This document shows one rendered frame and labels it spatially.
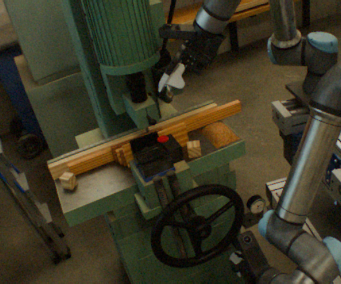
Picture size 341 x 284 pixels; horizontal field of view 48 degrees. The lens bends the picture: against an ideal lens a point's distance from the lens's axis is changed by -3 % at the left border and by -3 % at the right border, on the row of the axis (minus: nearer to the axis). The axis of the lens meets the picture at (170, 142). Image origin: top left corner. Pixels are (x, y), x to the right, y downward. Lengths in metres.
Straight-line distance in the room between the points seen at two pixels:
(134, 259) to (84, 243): 1.01
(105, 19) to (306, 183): 0.64
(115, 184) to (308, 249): 0.58
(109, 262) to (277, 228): 1.38
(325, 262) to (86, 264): 1.56
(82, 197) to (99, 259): 1.08
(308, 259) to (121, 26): 0.72
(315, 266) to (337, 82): 0.39
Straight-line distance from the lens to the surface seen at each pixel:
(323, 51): 1.57
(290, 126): 1.63
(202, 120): 1.33
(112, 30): 1.05
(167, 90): 1.33
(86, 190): 1.20
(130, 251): 1.33
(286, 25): 1.51
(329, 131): 0.87
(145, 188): 1.05
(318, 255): 0.91
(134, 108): 1.18
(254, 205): 1.36
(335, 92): 0.83
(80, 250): 2.31
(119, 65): 1.08
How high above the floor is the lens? 1.62
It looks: 34 degrees down
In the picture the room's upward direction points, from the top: 12 degrees counter-clockwise
